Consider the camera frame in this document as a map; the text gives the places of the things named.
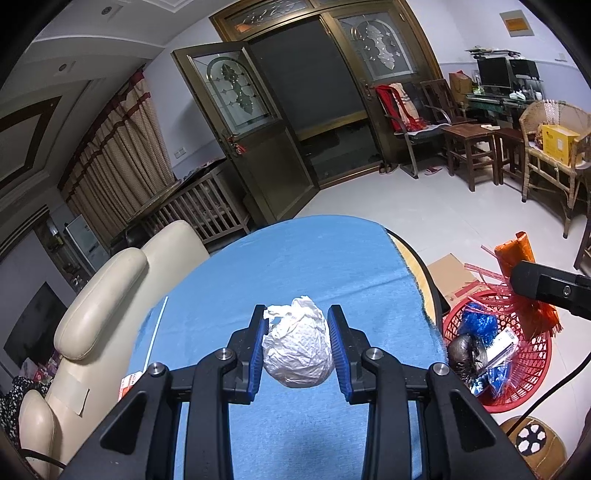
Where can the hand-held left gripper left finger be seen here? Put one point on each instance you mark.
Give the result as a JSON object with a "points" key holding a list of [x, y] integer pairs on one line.
{"points": [[256, 364]]}

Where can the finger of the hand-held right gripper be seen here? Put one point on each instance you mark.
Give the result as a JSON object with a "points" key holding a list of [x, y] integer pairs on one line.
{"points": [[549, 288]]}

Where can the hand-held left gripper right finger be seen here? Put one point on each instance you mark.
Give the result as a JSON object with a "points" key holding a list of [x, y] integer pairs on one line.
{"points": [[339, 355]]}

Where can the white paper ball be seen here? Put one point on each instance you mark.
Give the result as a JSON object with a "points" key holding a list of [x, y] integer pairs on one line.
{"points": [[298, 346]]}

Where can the orange plastic bag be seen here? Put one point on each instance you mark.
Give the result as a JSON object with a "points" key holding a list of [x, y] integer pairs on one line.
{"points": [[519, 251]]}

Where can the small white box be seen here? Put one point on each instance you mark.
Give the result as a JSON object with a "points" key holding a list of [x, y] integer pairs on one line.
{"points": [[503, 346]]}

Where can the red plastic mesh basket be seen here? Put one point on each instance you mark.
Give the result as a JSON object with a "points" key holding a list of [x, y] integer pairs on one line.
{"points": [[531, 364]]}

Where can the blue plastic bag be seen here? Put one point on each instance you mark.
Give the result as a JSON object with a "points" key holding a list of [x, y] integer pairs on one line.
{"points": [[478, 323]]}

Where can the blue foil packet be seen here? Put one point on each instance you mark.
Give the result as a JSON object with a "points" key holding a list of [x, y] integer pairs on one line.
{"points": [[501, 374]]}

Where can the dark wooden chair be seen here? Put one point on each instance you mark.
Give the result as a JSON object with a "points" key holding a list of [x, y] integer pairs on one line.
{"points": [[584, 244]]}

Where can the brown cardboard box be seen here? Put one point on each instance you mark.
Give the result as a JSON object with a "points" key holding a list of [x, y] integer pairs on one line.
{"points": [[450, 277]]}

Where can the blue tablecloth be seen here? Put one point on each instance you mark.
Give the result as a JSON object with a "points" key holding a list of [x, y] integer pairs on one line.
{"points": [[300, 258]]}

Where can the thin white stick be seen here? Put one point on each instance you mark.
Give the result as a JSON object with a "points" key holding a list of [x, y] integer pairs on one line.
{"points": [[157, 330]]}

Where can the round wooden table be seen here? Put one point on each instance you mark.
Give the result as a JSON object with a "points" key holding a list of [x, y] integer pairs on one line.
{"points": [[415, 265]]}

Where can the red white package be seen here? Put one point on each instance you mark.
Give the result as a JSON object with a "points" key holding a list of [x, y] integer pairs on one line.
{"points": [[128, 386]]}

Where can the yellow cardboard box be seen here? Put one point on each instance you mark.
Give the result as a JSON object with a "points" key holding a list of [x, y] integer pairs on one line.
{"points": [[556, 143]]}

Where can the round wicker stool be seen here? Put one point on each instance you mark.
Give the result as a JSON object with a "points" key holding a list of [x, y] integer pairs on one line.
{"points": [[551, 443]]}

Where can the dark wooden stool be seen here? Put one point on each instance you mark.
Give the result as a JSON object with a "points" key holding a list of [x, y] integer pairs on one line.
{"points": [[508, 136], [468, 131]]}

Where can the cream leather sofa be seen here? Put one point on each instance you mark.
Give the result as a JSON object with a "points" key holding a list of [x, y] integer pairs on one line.
{"points": [[106, 300]]}

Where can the red slipper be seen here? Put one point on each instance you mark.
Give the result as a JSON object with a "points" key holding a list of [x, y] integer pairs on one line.
{"points": [[433, 170]]}

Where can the wooden baby crib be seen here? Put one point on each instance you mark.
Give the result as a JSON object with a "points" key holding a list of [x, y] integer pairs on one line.
{"points": [[203, 203]]}

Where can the wicker armchair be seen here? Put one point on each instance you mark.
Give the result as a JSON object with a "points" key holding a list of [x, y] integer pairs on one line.
{"points": [[554, 110]]}

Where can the pair of dark slippers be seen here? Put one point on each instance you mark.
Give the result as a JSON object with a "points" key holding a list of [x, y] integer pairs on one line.
{"points": [[388, 168]]}

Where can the glass computer desk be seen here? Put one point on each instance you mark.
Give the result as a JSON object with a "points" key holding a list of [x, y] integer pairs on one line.
{"points": [[489, 104]]}

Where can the wooden stained glass door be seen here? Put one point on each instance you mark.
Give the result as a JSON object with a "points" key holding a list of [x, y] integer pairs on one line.
{"points": [[374, 41], [268, 170]]}

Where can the white standing air conditioner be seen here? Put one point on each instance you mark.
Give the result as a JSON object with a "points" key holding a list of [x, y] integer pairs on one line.
{"points": [[87, 244]]}

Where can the wooden display cabinet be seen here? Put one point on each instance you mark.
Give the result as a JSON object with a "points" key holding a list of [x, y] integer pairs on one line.
{"points": [[64, 263]]}

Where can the keys with red tassel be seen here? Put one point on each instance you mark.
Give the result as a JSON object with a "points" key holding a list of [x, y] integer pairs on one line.
{"points": [[238, 147]]}

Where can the black electronic device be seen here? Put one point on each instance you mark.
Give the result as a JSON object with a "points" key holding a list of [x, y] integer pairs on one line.
{"points": [[524, 69]]}

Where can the brown paper bag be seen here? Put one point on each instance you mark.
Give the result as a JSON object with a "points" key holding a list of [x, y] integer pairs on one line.
{"points": [[459, 85]]}

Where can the dark wooden armchair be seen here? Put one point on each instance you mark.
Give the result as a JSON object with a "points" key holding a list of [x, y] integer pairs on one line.
{"points": [[436, 97]]}

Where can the black computer monitor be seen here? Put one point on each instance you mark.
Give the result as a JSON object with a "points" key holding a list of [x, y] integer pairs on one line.
{"points": [[493, 71]]}

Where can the black television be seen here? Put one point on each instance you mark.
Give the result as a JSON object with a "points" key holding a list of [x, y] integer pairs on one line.
{"points": [[34, 323]]}

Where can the red beige scarf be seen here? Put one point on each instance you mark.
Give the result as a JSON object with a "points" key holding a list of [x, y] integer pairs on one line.
{"points": [[397, 104]]}

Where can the floral patterned cloth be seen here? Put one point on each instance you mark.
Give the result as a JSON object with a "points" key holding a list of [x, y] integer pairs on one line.
{"points": [[11, 397]]}

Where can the beige striped curtain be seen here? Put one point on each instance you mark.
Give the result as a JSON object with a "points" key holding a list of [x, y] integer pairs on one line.
{"points": [[124, 152]]}

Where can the metal frame chair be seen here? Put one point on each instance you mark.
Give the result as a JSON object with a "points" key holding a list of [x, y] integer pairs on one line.
{"points": [[420, 134]]}

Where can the orange wall notice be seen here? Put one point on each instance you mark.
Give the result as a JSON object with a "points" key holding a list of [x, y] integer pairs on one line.
{"points": [[517, 23]]}

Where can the wooden door frame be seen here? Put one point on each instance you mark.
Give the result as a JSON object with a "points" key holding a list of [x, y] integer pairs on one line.
{"points": [[272, 11]]}

